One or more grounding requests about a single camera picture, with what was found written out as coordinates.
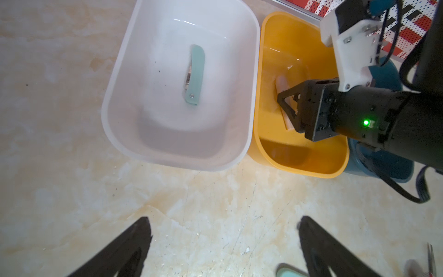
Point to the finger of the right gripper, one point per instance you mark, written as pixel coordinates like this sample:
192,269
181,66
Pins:
298,93

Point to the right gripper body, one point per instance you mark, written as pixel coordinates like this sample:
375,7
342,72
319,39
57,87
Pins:
320,96

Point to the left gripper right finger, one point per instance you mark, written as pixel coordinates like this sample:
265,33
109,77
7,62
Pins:
324,254

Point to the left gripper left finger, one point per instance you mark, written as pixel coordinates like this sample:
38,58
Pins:
123,257

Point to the pink knife top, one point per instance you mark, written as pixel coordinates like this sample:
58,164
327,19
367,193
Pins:
281,84

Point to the mint knife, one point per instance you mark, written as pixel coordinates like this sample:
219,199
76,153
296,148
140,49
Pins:
286,270
194,79

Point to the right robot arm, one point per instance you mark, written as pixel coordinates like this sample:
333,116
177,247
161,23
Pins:
405,123

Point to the dark teal storage box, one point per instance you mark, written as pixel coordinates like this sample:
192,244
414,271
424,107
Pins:
399,169

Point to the yellow storage box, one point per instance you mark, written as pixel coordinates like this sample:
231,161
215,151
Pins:
292,48

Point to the white storage box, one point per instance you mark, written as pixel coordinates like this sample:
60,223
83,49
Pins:
144,112

